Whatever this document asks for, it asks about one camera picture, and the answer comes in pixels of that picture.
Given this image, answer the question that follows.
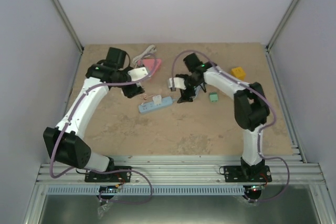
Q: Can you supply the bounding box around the light blue power strip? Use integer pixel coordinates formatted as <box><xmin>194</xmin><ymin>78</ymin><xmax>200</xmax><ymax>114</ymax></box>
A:
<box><xmin>138</xmin><ymin>97</ymin><xmax>173</xmax><ymax>114</ymax></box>

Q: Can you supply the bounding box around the white charger with ribbon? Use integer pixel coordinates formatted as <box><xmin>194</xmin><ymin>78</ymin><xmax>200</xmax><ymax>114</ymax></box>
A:
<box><xmin>152</xmin><ymin>95</ymin><xmax>162</xmax><ymax>105</ymax></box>

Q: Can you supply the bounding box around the green plug adapter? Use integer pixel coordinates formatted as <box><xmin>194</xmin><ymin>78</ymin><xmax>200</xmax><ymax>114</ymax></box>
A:
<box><xmin>209</xmin><ymin>92</ymin><xmax>219</xmax><ymax>102</ymax></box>

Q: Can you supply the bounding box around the pink socket base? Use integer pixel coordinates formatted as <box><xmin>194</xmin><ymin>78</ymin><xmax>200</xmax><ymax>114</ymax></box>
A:
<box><xmin>142</xmin><ymin>59</ymin><xmax>162</xmax><ymax>78</ymax></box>

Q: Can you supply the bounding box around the yellow cube socket adapter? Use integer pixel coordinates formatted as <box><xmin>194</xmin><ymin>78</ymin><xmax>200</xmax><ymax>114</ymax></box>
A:
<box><xmin>231</xmin><ymin>67</ymin><xmax>246</xmax><ymax>81</ymax></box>

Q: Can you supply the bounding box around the white power cable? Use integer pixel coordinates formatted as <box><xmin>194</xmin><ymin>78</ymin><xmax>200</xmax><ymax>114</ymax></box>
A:
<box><xmin>132</xmin><ymin>45</ymin><xmax>159</xmax><ymax>65</ymax></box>

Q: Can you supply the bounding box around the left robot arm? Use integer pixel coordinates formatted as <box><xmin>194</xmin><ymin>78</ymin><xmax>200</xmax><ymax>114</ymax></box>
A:
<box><xmin>43</xmin><ymin>47</ymin><xmax>151</xmax><ymax>182</ymax></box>

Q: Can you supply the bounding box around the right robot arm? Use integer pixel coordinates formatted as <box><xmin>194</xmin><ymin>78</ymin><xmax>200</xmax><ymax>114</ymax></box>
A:
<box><xmin>168</xmin><ymin>53</ymin><xmax>270</xmax><ymax>182</ymax></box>

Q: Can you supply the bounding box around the pink usb charging cable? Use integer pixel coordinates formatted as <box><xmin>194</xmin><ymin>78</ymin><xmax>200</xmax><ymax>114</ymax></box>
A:
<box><xmin>140</xmin><ymin>94</ymin><xmax>154</xmax><ymax>105</ymax></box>

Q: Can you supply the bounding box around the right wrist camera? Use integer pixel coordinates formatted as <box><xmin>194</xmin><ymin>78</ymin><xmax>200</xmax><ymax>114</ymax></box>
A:
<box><xmin>167</xmin><ymin>77</ymin><xmax>186</xmax><ymax>91</ymax></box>

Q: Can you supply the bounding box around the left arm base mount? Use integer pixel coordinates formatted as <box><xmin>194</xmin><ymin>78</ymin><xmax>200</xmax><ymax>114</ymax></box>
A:
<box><xmin>85</xmin><ymin>166</ymin><xmax>132</xmax><ymax>183</ymax></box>

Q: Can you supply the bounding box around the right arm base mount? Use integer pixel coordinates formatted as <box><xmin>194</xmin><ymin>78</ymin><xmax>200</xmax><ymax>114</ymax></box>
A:
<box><xmin>219</xmin><ymin>166</ymin><xmax>272</xmax><ymax>183</ymax></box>

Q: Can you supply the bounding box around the light blue cable duct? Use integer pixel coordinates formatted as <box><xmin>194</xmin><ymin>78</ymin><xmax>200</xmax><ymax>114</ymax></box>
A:
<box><xmin>46</xmin><ymin>185</ymin><xmax>245</xmax><ymax>196</ymax></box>

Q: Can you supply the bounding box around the aluminium rail frame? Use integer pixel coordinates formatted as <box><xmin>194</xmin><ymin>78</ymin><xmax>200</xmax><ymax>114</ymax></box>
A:
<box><xmin>36</xmin><ymin>155</ymin><xmax>326</xmax><ymax>186</ymax></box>

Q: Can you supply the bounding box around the left aluminium corner post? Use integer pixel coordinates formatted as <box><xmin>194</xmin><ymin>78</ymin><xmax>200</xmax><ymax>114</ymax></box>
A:
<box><xmin>51</xmin><ymin>0</ymin><xmax>84</xmax><ymax>54</ymax></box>

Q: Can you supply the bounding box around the aluminium corner post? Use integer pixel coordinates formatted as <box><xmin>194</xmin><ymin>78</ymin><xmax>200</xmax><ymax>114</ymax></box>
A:
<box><xmin>265</xmin><ymin>0</ymin><xmax>301</xmax><ymax>52</ymax></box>
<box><xmin>51</xmin><ymin>0</ymin><xmax>84</xmax><ymax>54</ymax></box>

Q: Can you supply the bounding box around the right aluminium corner post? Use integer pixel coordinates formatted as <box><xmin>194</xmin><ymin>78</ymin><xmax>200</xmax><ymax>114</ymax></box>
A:
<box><xmin>265</xmin><ymin>0</ymin><xmax>301</xmax><ymax>52</ymax></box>

